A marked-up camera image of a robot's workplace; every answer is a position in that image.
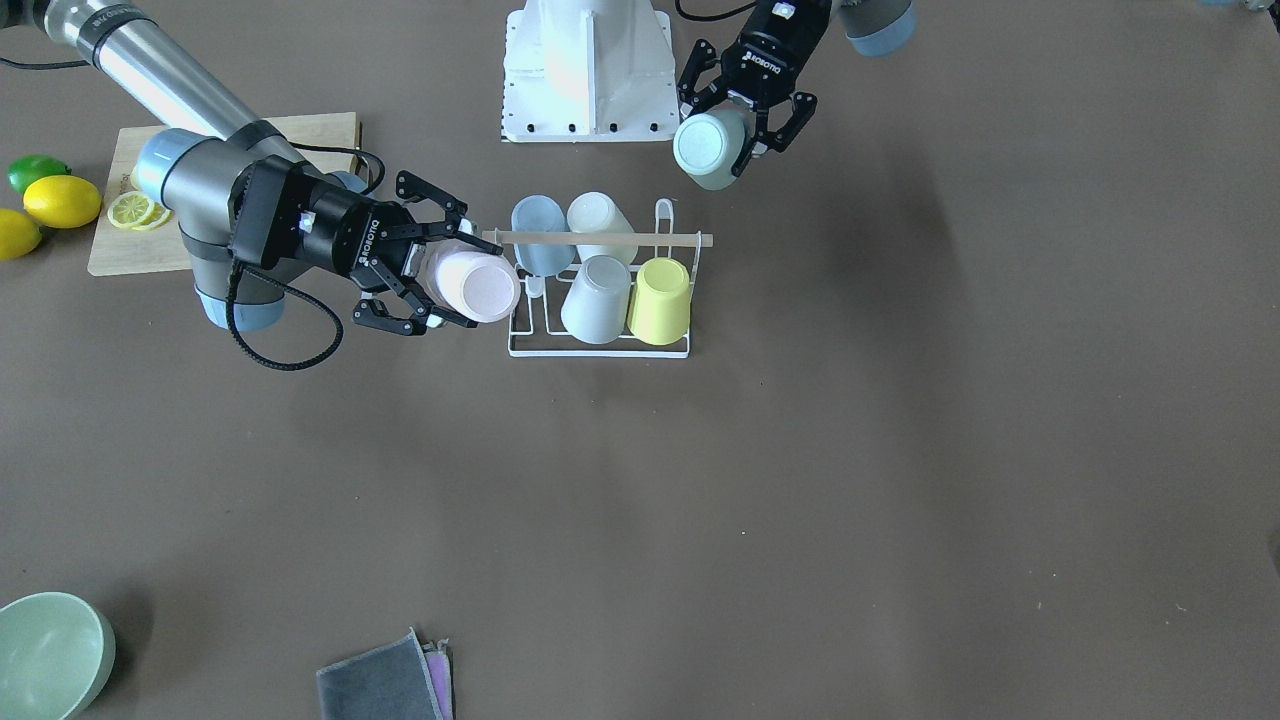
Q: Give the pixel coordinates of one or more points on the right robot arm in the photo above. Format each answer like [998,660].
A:
[195,167]

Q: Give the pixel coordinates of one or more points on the whole yellow lemon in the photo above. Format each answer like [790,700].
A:
[19,235]
[62,202]

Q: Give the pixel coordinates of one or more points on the white wire cup rack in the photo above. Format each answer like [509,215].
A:
[547,261]

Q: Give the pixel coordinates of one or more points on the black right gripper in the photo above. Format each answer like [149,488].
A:
[348,236]

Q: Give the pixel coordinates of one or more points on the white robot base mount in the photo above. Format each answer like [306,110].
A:
[588,71]

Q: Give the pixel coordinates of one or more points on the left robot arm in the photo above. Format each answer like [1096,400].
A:
[742,102]

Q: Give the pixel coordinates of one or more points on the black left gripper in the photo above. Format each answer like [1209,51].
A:
[775,62]

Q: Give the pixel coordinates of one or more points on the yellow cup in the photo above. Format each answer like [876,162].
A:
[661,306]

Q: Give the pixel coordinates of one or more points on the pink cup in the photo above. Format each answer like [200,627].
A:
[481,286]

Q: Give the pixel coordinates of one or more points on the green lime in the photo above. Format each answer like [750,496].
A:
[22,172]

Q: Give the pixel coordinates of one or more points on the green ceramic bowl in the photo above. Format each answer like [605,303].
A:
[57,653]

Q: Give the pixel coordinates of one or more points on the wooden cutting board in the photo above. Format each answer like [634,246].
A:
[119,251]

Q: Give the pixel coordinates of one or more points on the grey folded cloth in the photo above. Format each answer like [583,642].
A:
[406,679]

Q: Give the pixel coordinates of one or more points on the mint green cup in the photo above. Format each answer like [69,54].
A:
[706,146]

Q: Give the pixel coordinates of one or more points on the lemon slice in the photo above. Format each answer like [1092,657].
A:
[160,218]
[131,210]

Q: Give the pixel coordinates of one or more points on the white cup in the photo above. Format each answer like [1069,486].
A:
[597,213]

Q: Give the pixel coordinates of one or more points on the grey cup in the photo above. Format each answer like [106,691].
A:
[594,310]

